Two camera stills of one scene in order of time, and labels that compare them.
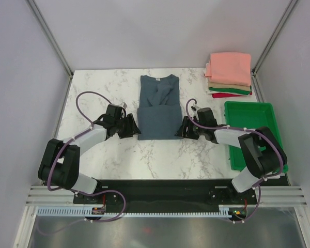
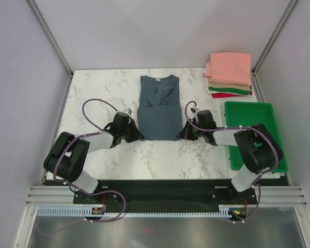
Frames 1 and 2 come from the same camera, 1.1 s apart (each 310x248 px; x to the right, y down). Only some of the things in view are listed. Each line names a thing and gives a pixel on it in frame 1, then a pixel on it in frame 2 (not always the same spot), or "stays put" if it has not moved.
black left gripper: (132, 128) -> (137, 136)
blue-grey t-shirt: (159, 114) stays put
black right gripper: (181, 133) stays put
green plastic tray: (250, 115) stays put
